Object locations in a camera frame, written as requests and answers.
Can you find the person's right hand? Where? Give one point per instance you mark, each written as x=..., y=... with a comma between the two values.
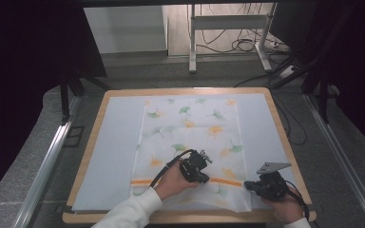
x=285, y=209

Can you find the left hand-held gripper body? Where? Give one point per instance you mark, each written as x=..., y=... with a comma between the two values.
x=191, y=166

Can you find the person's left hand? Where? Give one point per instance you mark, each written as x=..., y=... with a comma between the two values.
x=172, y=182

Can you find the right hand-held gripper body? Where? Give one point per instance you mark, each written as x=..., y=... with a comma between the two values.
x=272, y=186

